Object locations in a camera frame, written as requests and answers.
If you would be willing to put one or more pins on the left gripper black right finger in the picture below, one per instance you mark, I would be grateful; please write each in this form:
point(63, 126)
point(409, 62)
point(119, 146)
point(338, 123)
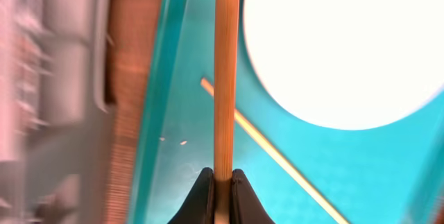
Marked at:
point(245, 205)

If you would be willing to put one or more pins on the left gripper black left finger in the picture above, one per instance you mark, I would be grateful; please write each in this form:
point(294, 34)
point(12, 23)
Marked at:
point(198, 206)

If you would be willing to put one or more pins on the wooden chopstick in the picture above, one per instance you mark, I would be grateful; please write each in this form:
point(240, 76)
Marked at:
point(288, 167)
point(225, 67)

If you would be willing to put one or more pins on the large white plate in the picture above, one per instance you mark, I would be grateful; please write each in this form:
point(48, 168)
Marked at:
point(347, 64)

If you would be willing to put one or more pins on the teal serving tray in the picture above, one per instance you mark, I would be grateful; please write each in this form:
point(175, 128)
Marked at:
point(392, 174)

